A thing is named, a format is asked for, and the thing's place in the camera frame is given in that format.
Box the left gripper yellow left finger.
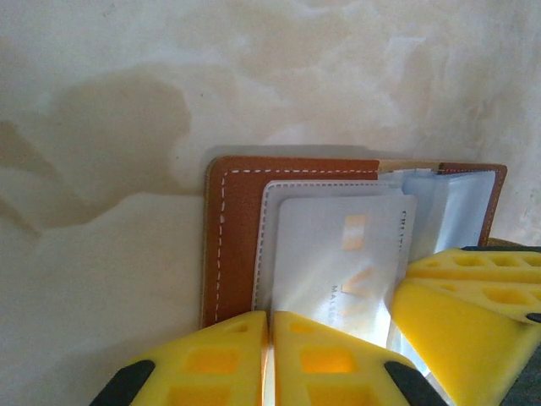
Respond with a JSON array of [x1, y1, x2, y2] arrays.
[[90, 311, 271, 406]]

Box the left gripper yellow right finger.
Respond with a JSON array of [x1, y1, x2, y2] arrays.
[[270, 311, 450, 406]]

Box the brown leather card holder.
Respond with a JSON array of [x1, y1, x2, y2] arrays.
[[200, 155, 508, 331]]

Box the silver credit card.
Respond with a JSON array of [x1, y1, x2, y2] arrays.
[[270, 194, 419, 352]]

